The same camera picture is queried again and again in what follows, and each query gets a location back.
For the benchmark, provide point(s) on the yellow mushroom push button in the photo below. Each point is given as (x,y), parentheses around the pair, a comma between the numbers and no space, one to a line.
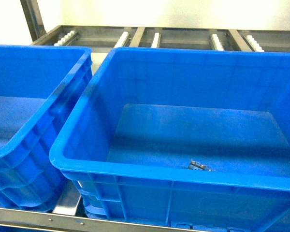
(195,165)

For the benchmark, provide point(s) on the metal roller rack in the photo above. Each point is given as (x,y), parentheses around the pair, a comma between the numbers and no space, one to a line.
(246,25)

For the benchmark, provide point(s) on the large blue crate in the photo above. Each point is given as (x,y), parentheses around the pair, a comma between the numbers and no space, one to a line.
(39,87)

